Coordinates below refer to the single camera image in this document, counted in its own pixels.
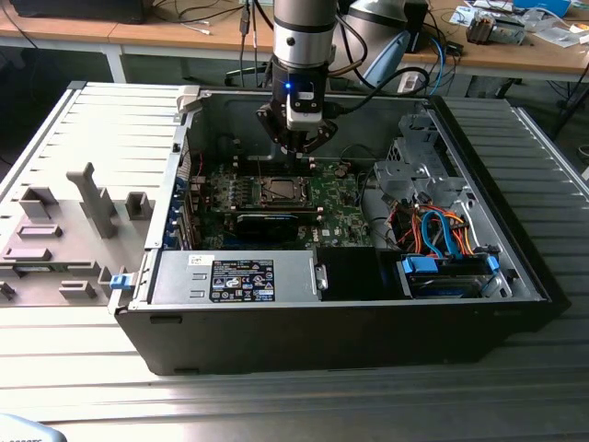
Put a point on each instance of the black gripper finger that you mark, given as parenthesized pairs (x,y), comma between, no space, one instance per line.
(324,133)
(273,122)

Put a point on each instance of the silver green CPU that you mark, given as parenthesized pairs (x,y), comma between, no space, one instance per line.
(284,189)

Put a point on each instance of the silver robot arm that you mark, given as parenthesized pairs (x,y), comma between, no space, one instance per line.
(303,37)

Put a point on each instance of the CPU socket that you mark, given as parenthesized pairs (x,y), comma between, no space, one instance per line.
(263,180)

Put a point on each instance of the CPU cooler heatsink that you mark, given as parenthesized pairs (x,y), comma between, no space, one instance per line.
(479,27)

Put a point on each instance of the round coin cell battery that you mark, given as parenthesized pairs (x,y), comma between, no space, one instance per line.
(339,171)

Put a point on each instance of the green motherboard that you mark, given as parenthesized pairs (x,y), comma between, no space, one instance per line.
(340,212)

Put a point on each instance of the grey metal disk bay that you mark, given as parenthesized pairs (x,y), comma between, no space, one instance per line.
(405,177)

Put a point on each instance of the black graphics card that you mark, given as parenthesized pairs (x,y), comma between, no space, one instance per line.
(267,228)

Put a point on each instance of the black plastic shroud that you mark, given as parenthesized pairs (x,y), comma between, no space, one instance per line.
(349,274)

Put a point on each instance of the black upright box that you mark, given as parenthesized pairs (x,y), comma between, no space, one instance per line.
(416,14)

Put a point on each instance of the grey power supply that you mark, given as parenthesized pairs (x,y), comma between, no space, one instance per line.
(184,276)

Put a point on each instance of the hard disk in blue carrier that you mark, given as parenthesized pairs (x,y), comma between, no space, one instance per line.
(437,287)

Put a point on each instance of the wooden desk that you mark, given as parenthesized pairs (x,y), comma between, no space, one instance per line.
(55,30)
(506,57)

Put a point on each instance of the black metal PC case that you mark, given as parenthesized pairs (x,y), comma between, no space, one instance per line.
(322,336)

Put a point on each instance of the silver drive unit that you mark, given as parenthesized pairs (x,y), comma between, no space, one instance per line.
(508,30)

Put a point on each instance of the black flat device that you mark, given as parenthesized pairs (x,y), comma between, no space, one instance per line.
(78,9)

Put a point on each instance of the blue plastic latch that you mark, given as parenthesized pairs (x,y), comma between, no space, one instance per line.
(120,282)

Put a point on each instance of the grey parts rack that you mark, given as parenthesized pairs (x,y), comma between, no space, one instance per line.
(69,221)

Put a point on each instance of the blue box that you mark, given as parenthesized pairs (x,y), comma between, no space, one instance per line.
(543,5)

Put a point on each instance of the green RAM stick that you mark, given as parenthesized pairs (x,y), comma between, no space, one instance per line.
(32,268)

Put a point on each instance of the pale blue teach pendant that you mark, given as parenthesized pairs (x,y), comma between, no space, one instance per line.
(23,428)

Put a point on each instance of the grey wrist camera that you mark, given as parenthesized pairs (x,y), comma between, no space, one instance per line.
(303,120)

